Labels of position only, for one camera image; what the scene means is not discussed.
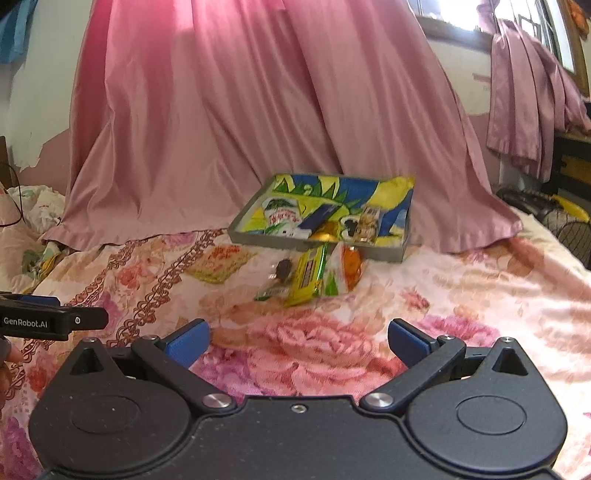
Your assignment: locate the blue cloth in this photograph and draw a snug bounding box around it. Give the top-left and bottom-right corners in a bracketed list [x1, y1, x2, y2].
[0, 0, 38, 64]

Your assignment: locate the black cable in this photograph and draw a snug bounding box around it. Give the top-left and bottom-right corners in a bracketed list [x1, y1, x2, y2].
[0, 161, 25, 228]

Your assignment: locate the yellow packet with red print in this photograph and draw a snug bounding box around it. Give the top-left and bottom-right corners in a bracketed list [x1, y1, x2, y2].
[185, 244, 258, 284]

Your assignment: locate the brown nut snack packet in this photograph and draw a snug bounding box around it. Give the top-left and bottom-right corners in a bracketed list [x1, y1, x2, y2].
[351, 208, 384, 243]

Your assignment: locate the white pouch with red print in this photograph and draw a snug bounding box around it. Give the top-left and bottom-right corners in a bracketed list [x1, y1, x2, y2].
[259, 196, 305, 236]

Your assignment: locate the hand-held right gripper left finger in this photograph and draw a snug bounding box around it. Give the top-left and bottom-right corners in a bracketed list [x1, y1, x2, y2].
[60, 318, 237, 414]

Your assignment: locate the person's left hand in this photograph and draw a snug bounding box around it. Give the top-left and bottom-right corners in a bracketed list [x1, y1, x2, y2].
[0, 337, 23, 402]

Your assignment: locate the pink floral blanket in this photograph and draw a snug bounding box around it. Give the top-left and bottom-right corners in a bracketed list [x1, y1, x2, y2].
[0, 185, 591, 480]

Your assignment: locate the grey tray with dragon print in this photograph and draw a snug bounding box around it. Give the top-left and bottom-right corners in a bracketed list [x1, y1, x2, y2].
[228, 173, 415, 264]

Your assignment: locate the large pink curtain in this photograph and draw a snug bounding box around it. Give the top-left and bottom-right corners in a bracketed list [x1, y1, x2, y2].
[44, 0, 525, 254]

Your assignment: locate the orange and white snack packet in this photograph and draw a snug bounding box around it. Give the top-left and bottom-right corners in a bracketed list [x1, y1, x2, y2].
[323, 242, 366, 296]

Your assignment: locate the green snack packet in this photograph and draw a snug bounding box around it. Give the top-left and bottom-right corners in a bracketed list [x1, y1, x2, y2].
[254, 258, 296, 302]

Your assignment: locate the black shelf unit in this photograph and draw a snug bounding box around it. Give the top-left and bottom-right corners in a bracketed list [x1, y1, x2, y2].
[549, 131, 591, 204]

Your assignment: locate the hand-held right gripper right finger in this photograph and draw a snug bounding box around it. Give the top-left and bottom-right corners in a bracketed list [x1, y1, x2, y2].
[360, 318, 536, 414]

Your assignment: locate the white floral cloth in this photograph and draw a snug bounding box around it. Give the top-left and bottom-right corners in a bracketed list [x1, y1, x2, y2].
[0, 185, 65, 245]

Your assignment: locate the blue snack bar packet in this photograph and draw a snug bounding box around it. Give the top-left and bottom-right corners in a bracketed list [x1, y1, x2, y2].
[298, 203, 345, 236]

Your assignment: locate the tied pink curtain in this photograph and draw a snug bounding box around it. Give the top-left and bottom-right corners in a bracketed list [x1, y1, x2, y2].
[478, 0, 591, 183]

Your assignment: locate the yellow snack packet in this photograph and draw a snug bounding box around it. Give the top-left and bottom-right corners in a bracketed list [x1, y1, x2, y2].
[284, 244, 329, 308]

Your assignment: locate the yellow item on fan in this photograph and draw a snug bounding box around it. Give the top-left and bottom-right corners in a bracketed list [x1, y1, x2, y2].
[549, 194, 579, 219]

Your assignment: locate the black wire fan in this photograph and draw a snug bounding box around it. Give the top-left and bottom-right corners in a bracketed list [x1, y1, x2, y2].
[496, 187, 591, 268]

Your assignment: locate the window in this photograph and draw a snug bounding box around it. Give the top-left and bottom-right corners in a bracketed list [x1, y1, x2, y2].
[406, 0, 578, 75]

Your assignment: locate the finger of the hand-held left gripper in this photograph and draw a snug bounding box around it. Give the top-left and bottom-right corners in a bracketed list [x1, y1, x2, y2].
[0, 292, 62, 308]
[66, 308, 110, 331]

